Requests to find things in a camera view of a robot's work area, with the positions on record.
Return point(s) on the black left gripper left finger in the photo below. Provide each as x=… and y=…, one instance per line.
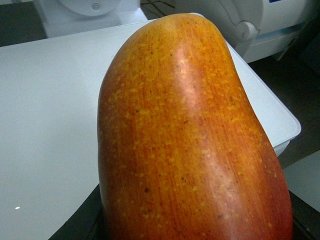
x=86, y=223

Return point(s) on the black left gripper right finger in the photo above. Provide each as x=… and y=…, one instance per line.
x=306, y=219

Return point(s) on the dark red mango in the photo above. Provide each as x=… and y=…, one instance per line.
x=181, y=153

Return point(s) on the white digital checkout scale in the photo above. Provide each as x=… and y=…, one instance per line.
x=156, y=130

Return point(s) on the white and blue label printer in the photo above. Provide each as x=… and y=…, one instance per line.
x=256, y=29

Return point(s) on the white receipt printer kiosk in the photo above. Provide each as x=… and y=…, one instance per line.
x=66, y=17

